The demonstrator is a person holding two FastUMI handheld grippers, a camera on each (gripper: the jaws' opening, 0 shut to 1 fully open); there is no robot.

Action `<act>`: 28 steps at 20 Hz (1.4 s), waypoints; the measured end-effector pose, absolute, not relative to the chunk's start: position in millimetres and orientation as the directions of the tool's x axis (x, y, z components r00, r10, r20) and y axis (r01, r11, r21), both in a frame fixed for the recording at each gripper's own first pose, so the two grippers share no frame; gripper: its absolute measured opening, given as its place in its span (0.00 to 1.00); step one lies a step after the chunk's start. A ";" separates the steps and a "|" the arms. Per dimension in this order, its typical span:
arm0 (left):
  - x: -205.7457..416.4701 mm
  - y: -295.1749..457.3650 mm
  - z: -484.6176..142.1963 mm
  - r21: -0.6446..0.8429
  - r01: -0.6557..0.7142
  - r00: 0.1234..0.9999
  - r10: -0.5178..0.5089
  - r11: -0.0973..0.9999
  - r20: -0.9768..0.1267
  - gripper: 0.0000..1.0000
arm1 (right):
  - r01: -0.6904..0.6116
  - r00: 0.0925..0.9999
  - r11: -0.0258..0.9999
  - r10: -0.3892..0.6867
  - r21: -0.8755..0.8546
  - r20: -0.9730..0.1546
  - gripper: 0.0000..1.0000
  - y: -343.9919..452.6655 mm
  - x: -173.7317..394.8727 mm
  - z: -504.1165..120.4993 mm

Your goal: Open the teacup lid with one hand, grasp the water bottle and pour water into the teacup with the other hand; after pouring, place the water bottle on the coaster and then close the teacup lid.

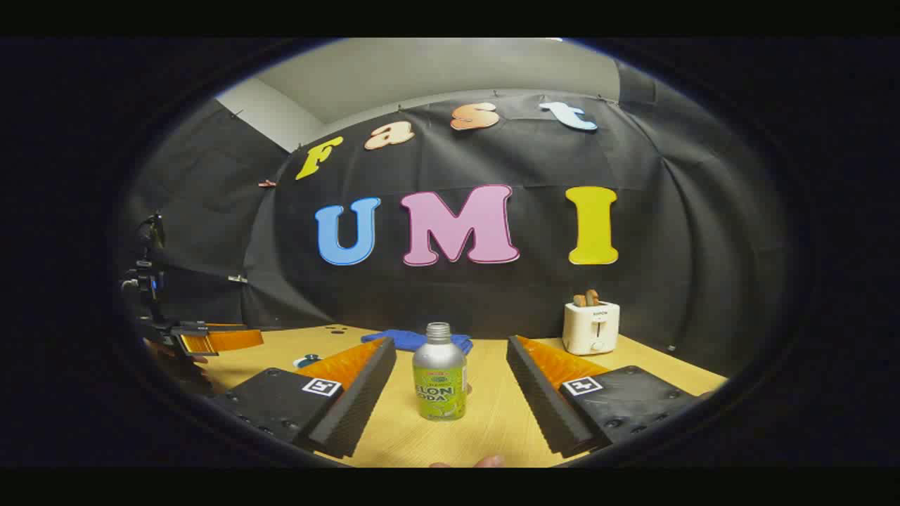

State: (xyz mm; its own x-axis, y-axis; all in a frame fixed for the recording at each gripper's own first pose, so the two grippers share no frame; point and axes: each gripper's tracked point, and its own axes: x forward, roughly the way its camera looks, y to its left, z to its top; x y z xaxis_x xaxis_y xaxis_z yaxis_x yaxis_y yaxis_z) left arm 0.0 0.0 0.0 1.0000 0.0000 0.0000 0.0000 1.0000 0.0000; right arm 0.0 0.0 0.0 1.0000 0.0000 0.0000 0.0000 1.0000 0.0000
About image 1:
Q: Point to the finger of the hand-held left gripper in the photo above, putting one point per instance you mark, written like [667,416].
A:
[176,367]
[225,340]

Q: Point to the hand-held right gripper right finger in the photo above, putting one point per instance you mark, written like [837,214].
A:
[538,400]

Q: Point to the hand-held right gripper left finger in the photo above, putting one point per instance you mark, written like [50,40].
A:
[358,400]

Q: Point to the white teacup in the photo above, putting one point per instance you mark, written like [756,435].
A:
[297,363]

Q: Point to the silver green-label water bottle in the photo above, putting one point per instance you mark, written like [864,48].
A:
[439,379]

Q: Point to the silver metal clip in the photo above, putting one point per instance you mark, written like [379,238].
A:
[237,279]

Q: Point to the blue towel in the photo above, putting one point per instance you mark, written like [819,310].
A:
[401,339]

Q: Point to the black backdrop cloth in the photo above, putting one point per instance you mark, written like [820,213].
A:
[492,295]

